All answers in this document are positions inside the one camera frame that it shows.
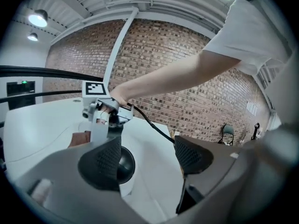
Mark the black metal railing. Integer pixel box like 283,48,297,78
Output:
0,65,105,128

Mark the black folding chair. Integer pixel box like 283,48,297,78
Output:
218,123,235,146

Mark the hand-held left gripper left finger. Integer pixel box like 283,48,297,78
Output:
13,135,151,224

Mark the white pillar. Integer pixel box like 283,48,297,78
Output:
102,7,138,91

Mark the white table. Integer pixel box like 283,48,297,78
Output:
3,97,185,221

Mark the black cable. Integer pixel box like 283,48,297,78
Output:
127,103,176,144

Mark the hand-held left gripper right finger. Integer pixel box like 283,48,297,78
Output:
174,121,299,224

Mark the person's right forearm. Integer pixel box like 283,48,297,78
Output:
109,49,242,107

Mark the brown cloth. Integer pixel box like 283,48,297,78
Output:
68,131,92,149

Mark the white round device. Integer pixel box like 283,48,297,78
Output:
116,145,136,185

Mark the person's right hand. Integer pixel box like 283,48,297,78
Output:
97,89,128,126

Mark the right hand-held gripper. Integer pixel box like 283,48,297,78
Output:
81,80,135,144

